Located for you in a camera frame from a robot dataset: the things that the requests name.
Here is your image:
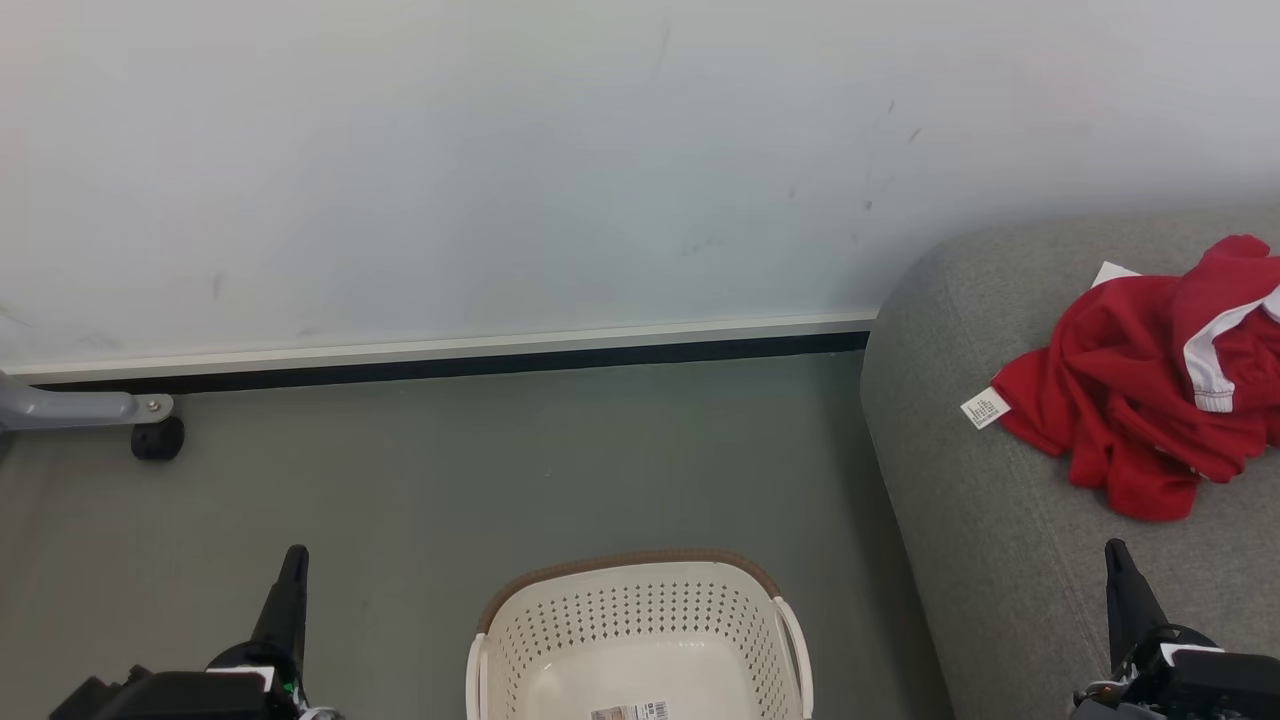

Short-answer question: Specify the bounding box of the black caster wheel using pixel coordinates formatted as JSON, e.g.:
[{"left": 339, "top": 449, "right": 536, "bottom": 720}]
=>
[{"left": 130, "top": 415, "right": 186, "bottom": 463}]

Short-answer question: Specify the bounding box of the cream perforated laundry basket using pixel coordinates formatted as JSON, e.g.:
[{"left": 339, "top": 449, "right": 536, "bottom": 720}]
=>
[{"left": 465, "top": 548, "right": 816, "bottom": 720}]

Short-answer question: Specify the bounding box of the grey fabric sofa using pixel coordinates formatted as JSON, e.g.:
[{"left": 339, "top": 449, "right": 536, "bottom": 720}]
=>
[{"left": 860, "top": 210, "right": 1280, "bottom": 720}]

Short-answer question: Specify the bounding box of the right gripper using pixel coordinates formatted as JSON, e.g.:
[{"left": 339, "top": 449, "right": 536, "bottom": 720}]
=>
[{"left": 1070, "top": 538, "right": 1216, "bottom": 720}]

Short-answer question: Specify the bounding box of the white and black baseboard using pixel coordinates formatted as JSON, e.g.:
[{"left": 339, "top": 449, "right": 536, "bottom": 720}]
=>
[{"left": 0, "top": 310, "right": 879, "bottom": 393}]

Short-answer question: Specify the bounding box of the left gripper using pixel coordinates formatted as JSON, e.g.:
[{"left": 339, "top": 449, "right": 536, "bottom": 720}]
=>
[{"left": 205, "top": 544, "right": 343, "bottom": 720}]

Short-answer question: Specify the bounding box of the red shirt with white label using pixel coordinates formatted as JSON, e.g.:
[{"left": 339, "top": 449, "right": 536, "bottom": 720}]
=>
[{"left": 960, "top": 262, "right": 1280, "bottom": 523}]

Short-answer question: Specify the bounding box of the grey metal chair leg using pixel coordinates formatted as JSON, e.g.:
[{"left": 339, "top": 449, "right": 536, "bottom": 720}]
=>
[{"left": 0, "top": 370, "right": 176, "bottom": 436}]

